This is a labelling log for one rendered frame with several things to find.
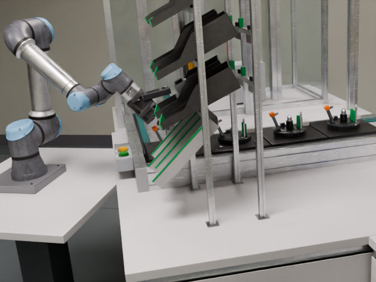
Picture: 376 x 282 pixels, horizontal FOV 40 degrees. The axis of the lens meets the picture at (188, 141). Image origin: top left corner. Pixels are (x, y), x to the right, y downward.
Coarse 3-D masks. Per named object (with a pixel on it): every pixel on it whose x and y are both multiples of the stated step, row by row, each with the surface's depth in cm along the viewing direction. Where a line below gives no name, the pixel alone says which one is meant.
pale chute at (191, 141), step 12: (216, 120) 171; (192, 132) 177; (180, 144) 179; (192, 144) 165; (168, 156) 180; (180, 156) 166; (192, 156) 166; (156, 168) 181; (168, 168) 168; (180, 168) 168; (156, 180) 169; (168, 180) 169
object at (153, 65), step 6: (210, 12) 180; (216, 12) 168; (204, 18) 168; (192, 24) 169; (186, 30) 170; (180, 36) 170; (186, 36) 170; (180, 42) 171; (174, 48) 184; (180, 48) 171; (168, 54) 185; (174, 54) 172; (156, 60) 185; (162, 60) 173; (150, 66) 173; (156, 66) 173
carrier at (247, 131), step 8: (248, 128) 229; (216, 136) 228; (224, 136) 218; (240, 136) 218; (248, 136) 217; (216, 144) 217; (224, 144) 216; (240, 144) 214; (248, 144) 213; (264, 144) 212; (216, 152) 208; (224, 152) 209
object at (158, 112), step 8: (216, 56) 185; (208, 64) 185; (216, 64) 173; (192, 72) 186; (192, 80) 174; (184, 88) 175; (184, 96) 176; (160, 104) 190; (168, 104) 190; (176, 104) 177; (160, 112) 178
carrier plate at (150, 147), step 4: (144, 144) 225; (148, 144) 224; (152, 144) 224; (156, 144) 223; (148, 148) 219; (152, 148) 218; (200, 148) 213; (148, 152) 214; (196, 152) 209; (200, 152) 208; (148, 156) 209; (152, 156) 209; (196, 156) 207; (152, 160) 205
